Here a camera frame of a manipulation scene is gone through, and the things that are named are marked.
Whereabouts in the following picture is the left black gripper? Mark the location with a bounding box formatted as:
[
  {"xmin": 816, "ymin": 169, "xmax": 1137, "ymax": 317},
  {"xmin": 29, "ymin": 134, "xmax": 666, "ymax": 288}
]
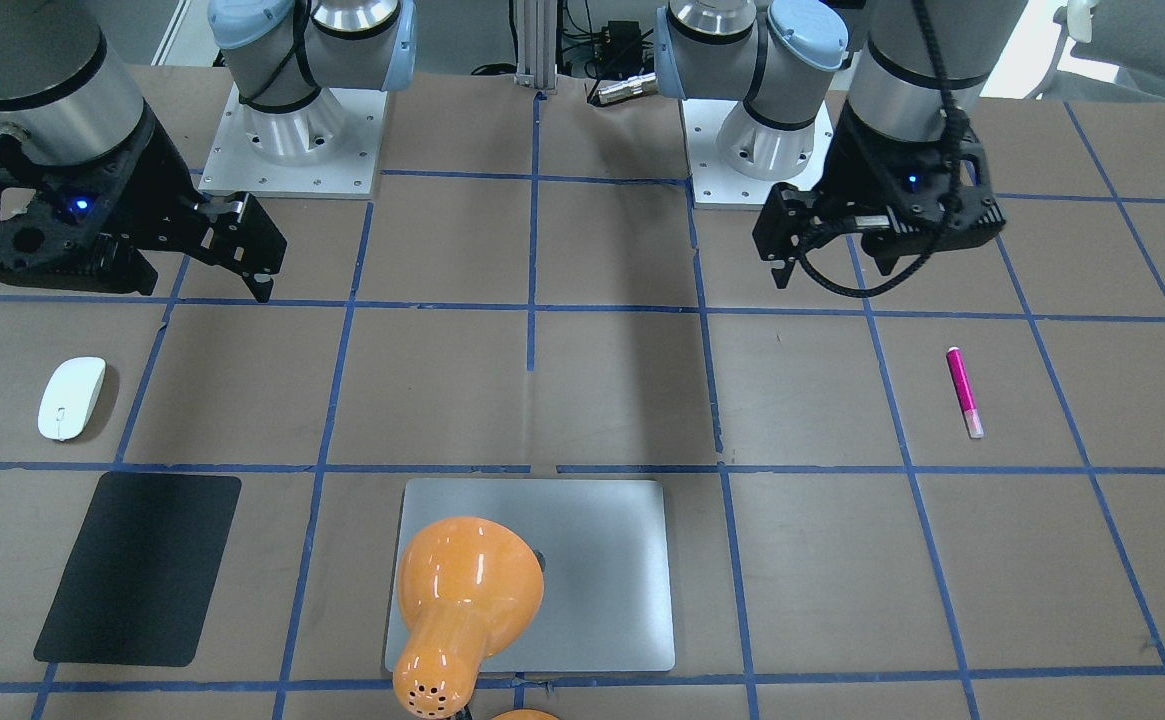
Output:
[{"xmin": 751, "ymin": 105, "xmax": 1007, "ymax": 291}]

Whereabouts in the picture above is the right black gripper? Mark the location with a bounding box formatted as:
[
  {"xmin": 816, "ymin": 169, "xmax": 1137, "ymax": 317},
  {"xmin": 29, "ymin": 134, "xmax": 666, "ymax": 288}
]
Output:
[{"xmin": 0, "ymin": 106, "xmax": 288, "ymax": 304}]

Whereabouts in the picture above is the white computer mouse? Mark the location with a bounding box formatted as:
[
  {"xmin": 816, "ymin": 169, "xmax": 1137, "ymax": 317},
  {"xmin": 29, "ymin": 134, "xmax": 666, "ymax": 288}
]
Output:
[{"xmin": 37, "ymin": 357, "xmax": 107, "ymax": 442}]

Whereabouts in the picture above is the pink marker pen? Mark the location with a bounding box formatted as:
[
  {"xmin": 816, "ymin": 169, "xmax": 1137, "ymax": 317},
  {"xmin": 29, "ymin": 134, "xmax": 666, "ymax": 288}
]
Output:
[{"xmin": 946, "ymin": 347, "xmax": 984, "ymax": 439}]

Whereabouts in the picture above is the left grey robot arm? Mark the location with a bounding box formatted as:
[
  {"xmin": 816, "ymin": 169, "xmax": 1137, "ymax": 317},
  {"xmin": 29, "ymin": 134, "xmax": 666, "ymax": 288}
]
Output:
[{"xmin": 654, "ymin": 1, "xmax": 1025, "ymax": 299}]

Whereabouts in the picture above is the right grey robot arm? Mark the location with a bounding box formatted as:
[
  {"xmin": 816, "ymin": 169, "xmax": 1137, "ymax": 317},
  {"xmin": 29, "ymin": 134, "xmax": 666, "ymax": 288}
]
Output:
[{"xmin": 0, "ymin": 1, "xmax": 416, "ymax": 304}]

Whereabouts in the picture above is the black mousepad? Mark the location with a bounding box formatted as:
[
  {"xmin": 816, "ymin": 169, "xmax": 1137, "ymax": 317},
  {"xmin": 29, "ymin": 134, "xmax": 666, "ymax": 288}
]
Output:
[{"xmin": 33, "ymin": 471, "xmax": 242, "ymax": 668}]

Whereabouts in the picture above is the silver cylindrical connector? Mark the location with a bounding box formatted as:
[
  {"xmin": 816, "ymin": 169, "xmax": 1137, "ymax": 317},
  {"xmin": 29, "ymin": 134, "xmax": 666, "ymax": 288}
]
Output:
[{"xmin": 587, "ymin": 72, "xmax": 659, "ymax": 108}]

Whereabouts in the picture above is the silver grey laptop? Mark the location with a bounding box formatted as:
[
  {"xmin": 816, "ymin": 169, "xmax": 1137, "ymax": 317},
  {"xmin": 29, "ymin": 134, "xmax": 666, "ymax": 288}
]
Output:
[{"xmin": 396, "ymin": 477, "xmax": 675, "ymax": 675}]

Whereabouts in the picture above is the orange desk lamp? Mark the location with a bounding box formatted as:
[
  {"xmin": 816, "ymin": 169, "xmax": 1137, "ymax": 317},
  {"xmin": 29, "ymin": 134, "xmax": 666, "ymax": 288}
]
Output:
[{"xmin": 393, "ymin": 516, "xmax": 545, "ymax": 719}]

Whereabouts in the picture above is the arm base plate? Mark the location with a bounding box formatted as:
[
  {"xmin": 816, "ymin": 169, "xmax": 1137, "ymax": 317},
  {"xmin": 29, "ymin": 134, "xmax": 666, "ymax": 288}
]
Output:
[
  {"xmin": 199, "ymin": 89, "xmax": 390, "ymax": 202},
  {"xmin": 682, "ymin": 99, "xmax": 833, "ymax": 210}
]

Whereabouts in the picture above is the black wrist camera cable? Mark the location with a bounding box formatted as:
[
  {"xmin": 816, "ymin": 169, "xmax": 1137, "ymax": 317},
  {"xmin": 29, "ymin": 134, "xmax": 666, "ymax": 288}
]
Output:
[{"xmin": 792, "ymin": 0, "xmax": 973, "ymax": 299}]

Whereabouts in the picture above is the black cable bundle background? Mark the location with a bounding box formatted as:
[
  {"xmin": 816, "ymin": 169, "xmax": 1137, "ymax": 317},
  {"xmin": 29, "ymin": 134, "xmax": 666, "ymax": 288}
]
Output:
[{"xmin": 472, "ymin": 0, "xmax": 683, "ymax": 82}]

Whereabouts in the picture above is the aluminium frame post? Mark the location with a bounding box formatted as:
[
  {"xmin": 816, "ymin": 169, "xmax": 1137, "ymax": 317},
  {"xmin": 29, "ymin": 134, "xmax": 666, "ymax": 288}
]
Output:
[{"xmin": 511, "ymin": 0, "xmax": 559, "ymax": 96}]

